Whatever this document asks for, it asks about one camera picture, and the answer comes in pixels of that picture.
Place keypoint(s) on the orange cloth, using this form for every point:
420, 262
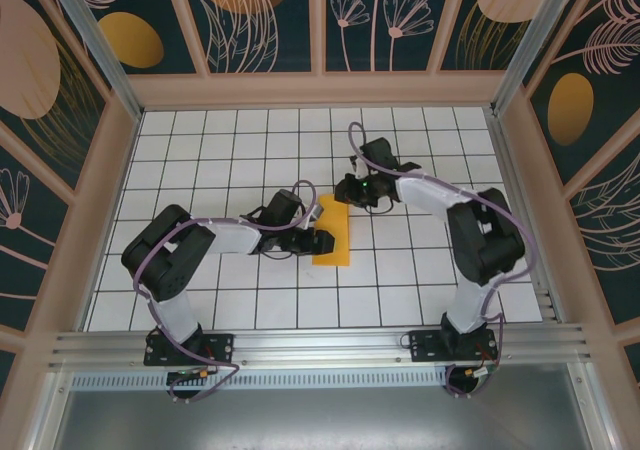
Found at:
337, 250

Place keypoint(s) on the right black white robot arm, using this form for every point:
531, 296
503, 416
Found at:
490, 250

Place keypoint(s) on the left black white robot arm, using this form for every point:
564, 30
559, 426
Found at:
160, 265

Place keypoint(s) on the black controller board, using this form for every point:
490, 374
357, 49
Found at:
187, 374

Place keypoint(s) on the grey metal panel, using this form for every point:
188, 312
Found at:
320, 420

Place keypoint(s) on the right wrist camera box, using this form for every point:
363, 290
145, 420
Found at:
355, 167

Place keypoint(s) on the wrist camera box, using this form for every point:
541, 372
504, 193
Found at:
355, 167
317, 212

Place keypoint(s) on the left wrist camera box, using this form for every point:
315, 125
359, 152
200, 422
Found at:
317, 212

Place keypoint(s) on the aluminium mounting rail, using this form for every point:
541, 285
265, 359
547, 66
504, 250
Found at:
320, 345

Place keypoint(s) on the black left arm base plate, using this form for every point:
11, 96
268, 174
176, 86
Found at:
220, 347

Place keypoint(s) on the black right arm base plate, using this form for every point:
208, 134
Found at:
425, 347

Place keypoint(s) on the aluminium frame post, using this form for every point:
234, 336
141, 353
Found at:
100, 45
528, 45

